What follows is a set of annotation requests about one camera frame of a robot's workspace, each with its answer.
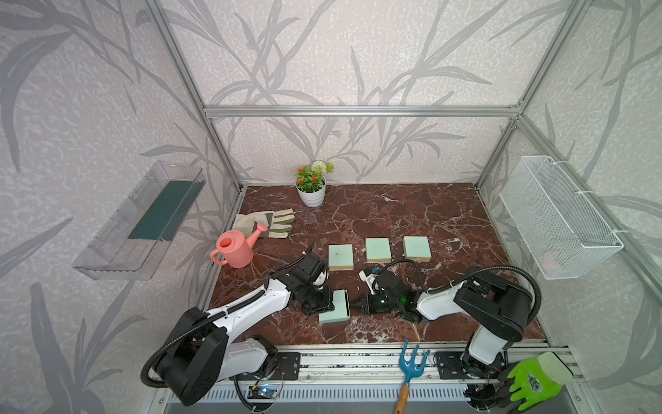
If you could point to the potted plant white pot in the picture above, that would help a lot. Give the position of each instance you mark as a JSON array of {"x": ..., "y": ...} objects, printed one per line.
[{"x": 311, "y": 183}]

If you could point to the pink watering can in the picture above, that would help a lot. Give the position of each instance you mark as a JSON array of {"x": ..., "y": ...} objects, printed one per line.
[{"x": 235, "y": 249}]

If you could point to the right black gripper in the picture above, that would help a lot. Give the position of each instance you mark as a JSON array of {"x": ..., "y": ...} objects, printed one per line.
[{"x": 369, "y": 305}]

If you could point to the blue hand rake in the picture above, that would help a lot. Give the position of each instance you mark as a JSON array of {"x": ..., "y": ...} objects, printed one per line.
[{"x": 411, "y": 370}]

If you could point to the beige gardening gloves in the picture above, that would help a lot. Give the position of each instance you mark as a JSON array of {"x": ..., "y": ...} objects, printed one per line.
[{"x": 279, "y": 223}]

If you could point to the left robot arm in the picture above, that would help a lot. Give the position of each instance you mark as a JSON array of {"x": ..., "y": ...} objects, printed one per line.
[{"x": 203, "y": 348}]

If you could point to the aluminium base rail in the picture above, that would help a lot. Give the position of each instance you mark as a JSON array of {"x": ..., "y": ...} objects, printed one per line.
[{"x": 363, "y": 373}]

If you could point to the mint drawer jewelry box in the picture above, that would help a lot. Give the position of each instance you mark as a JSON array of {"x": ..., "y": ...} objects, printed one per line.
[{"x": 378, "y": 250}]

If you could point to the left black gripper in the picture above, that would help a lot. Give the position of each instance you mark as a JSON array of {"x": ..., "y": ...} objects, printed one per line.
[{"x": 325, "y": 304}]

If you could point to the clear plastic wall shelf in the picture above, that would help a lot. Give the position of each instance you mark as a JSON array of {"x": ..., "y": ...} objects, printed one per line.
[{"x": 136, "y": 238}]

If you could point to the green work glove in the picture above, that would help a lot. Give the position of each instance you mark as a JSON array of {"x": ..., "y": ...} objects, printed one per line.
[{"x": 532, "y": 381}]

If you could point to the white wire mesh basket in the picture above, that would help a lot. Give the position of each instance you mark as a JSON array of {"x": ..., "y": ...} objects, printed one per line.
[{"x": 565, "y": 233}]

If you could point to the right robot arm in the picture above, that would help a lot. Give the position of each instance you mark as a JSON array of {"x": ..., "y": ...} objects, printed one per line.
[{"x": 503, "y": 299}]

